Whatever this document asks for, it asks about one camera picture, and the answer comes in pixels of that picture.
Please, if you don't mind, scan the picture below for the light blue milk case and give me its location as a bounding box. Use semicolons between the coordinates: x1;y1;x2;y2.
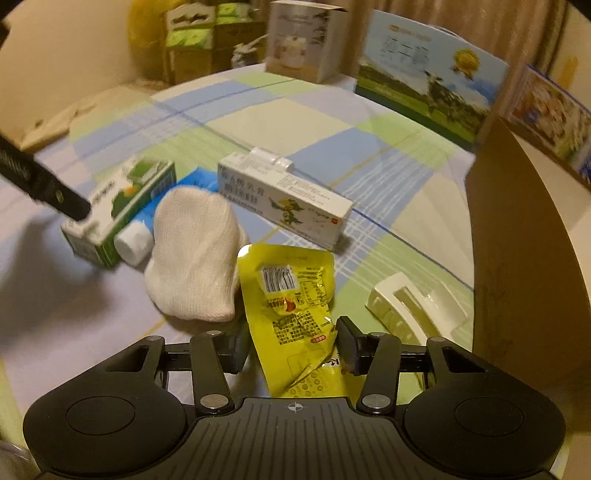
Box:
355;10;511;151

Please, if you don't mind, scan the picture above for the blue hand cream tube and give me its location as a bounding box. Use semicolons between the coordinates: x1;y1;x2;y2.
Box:
115;167;221;267

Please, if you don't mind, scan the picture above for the green and white carton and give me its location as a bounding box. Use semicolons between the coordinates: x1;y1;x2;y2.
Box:
61;154;178;269

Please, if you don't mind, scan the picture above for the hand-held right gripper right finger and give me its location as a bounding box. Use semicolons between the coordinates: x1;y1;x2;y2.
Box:
336;316;490;414

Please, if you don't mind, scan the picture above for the stack of green printed boxes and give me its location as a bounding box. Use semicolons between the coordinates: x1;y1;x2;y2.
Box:
164;0;273;84

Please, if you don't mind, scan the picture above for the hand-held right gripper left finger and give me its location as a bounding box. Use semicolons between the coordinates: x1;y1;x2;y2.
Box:
105;323;252;414

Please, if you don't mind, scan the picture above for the plaid bed sheet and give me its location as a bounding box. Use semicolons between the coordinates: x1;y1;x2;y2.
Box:
0;62;481;480

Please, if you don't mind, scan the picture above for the white medicine box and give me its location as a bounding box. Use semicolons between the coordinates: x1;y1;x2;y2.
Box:
217;147;355;252

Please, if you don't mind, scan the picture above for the blue printed milk case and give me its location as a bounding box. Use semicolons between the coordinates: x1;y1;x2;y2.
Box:
501;65;591;178

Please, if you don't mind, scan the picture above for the yellow snack packet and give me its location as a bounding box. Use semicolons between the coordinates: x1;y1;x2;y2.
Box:
236;244;345;400

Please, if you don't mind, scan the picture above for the white plug with cable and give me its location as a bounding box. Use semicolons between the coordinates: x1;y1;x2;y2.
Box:
231;39;269;70

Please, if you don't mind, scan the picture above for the white small packet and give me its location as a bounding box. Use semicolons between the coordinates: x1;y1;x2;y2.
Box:
366;272;474;347

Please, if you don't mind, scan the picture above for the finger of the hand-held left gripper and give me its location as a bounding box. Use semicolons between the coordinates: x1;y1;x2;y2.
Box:
0;134;92;221

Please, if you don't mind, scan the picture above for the yellow plastic bag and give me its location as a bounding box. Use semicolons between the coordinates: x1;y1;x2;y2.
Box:
129;0;169;81

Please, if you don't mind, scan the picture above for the white knitted sock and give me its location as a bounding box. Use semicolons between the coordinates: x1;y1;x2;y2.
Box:
144;187;250;323

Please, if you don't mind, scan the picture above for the brown box at left edge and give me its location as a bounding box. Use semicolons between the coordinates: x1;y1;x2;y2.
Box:
265;0;349;84

